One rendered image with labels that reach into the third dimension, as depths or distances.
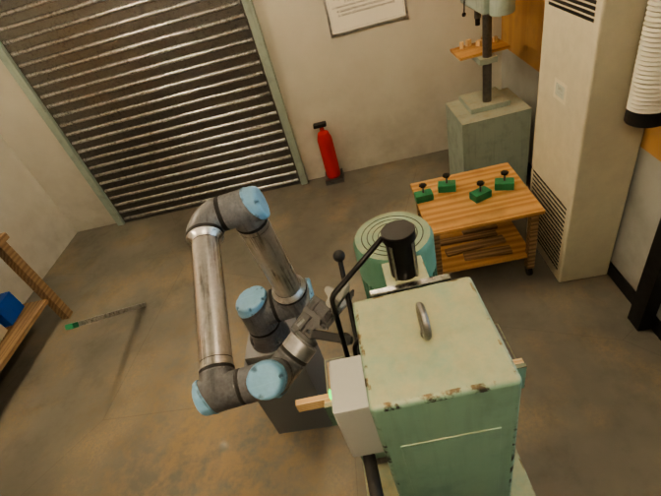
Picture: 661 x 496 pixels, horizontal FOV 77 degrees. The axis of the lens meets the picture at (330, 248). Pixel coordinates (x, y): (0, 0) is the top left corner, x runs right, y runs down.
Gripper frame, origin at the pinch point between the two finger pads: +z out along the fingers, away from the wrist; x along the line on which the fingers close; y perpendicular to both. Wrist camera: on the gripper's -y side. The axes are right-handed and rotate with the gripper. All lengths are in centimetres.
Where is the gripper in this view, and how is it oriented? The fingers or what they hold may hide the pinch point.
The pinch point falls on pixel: (353, 287)
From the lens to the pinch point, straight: 118.2
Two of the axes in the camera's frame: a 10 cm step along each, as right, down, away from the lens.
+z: 6.1, -7.9, 1.0
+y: -7.8, -5.7, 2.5
